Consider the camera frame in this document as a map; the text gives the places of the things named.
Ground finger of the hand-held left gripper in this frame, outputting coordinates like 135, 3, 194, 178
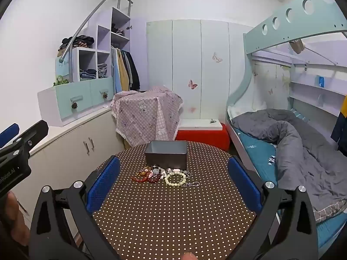
0, 123, 20, 149
11, 120, 49, 155

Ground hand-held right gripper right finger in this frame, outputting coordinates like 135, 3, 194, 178
227, 156, 318, 260

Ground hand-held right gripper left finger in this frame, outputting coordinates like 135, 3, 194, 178
29, 156, 121, 260

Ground red bangle bracelet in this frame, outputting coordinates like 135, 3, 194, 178
131, 169, 149, 182

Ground cream bead bracelet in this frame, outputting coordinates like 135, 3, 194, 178
164, 172, 188, 187

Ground grey metal box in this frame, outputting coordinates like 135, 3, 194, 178
144, 140, 188, 171

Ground person's left hand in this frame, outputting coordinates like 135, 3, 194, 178
0, 191, 30, 247

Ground white low cabinet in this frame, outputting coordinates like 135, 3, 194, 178
16, 107, 126, 217

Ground teal bed sheet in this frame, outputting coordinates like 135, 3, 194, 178
235, 127, 347, 250

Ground teal drawer unit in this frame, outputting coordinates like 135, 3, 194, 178
37, 76, 115, 127

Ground red storage ottoman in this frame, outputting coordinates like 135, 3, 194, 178
175, 123, 231, 151

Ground grey quilt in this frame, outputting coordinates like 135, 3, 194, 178
232, 109, 347, 214

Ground white pillow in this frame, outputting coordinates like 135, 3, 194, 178
227, 101, 268, 120

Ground white board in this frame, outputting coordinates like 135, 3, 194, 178
179, 119, 223, 131

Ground folded blue jeans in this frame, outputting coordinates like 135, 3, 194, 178
79, 69, 97, 81

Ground pink checked bear cloth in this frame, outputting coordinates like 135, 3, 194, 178
110, 86, 184, 148

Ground light blue hanging garment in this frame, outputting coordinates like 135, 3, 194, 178
111, 49, 123, 94

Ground pile of dark clothes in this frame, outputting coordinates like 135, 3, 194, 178
58, 34, 95, 52

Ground yellow hanging coat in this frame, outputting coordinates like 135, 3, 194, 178
117, 49, 130, 91

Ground navy and yellow garment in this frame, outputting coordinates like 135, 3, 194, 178
330, 94, 347, 151

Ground dark hanging jacket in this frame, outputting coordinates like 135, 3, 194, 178
124, 50, 141, 91

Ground white cubby shelf unit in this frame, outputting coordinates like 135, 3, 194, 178
56, 7, 132, 83

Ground grey metal handrail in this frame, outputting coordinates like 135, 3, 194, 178
59, 0, 134, 63

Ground dark folded clothes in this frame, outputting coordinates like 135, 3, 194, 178
111, 23, 126, 36

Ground white wardrobe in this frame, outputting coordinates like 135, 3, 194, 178
146, 19, 254, 123

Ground beige hanging bag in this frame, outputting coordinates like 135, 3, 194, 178
288, 38, 306, 55

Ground teal bunk bed frame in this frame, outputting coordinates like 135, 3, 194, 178
226, 0, 347, 250

